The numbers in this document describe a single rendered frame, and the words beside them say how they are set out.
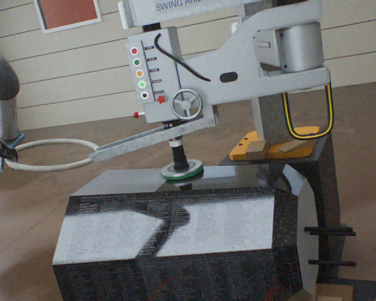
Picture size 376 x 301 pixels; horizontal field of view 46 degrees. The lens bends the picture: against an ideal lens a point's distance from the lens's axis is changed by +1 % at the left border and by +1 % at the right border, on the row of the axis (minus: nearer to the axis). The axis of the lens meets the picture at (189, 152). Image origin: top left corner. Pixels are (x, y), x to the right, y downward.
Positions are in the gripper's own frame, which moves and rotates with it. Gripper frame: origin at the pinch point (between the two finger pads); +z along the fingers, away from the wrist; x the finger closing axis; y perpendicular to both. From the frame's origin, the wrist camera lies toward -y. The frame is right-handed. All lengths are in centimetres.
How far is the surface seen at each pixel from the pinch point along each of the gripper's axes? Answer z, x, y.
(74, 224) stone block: 21.8, 27.1, 29.5
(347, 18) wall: -59, 526, -373
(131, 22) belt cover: -74, 59, 32
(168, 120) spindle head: -30, 73, 41
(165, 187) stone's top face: 1, 69, 48
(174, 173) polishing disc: -3, 76, 41
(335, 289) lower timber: 62, 154, 76
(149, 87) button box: -46, 65, 38
